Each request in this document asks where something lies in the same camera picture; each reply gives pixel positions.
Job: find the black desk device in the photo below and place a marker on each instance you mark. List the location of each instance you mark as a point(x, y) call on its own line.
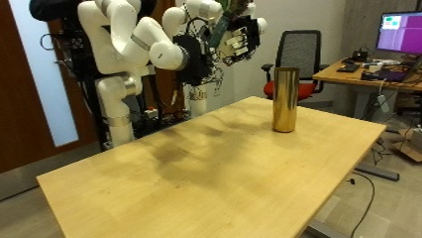
point(360, 56)

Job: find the grey table foot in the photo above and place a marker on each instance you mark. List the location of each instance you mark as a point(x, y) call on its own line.
point(378, 172)

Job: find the person in black clothes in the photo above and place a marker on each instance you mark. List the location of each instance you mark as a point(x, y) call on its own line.
point(48, 8)

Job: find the white wall outlet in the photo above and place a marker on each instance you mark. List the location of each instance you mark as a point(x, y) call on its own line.
point(217, 92)

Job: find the computer monitor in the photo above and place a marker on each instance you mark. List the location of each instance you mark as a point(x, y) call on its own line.
point(402, 33)

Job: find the brown door with glass panel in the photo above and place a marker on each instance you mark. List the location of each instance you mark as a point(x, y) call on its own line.
point(17, 99)

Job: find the cardboard box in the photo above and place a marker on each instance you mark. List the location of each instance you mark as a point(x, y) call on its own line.
point(410, 147)

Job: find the gold cylinder vase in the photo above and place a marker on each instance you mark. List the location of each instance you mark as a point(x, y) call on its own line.
point(285, 99)

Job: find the wooden office desk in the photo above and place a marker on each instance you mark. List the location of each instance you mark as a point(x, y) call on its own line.
point(348, 76)

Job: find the emergency stop button box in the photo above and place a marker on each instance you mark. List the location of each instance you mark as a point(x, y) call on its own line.
point(152, 113)

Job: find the black office chair red seat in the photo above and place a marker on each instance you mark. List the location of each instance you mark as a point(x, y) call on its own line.
point(298, 49)

